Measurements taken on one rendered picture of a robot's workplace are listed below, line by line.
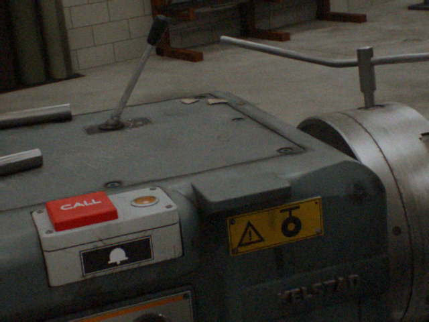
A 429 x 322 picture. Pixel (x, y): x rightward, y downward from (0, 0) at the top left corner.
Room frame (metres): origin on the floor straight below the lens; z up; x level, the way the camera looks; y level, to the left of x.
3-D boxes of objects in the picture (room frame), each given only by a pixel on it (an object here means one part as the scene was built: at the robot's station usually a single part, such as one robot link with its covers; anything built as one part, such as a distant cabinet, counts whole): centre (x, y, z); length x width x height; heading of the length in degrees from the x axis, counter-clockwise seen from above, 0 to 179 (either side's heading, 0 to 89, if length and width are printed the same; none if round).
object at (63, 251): (0.78, 0.12, 1.23); 0.13 x 0.08 x 0.05; 108
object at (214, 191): (0.83, -0.02, 1.24); 0.09 x 0.08 x 0.03; 108
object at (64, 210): (0.77, 0.14, 1.26); 0.06 x 0.06 x 0.02; 18
